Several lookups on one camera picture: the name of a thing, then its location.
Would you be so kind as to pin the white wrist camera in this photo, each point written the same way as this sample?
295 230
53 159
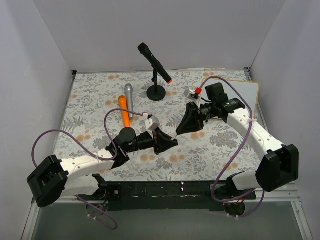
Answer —
151 123
193 96

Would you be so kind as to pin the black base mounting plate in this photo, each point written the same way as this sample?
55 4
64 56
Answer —
156 195

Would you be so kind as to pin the black microphone stand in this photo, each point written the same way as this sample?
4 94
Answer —
155 92

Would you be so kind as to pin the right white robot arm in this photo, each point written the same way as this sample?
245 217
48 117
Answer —
279 162

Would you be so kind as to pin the floral table mat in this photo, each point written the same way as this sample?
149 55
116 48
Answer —
92 119

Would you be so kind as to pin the silver microphone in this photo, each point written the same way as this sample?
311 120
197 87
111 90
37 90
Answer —
128 89

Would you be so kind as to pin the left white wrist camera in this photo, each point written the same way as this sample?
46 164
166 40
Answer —
151 123

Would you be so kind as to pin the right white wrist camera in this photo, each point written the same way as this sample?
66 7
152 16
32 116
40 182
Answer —
193 96

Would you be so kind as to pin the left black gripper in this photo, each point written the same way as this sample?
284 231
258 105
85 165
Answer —
156 141

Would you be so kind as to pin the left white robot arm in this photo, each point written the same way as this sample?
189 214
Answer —
54 178

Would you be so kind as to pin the black microphone orange tip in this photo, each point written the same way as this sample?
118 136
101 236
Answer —
146 52

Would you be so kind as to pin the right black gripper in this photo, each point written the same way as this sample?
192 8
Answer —
197 118

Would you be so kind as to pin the aluminium frame rail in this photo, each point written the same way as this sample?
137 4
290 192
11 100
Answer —
275 195

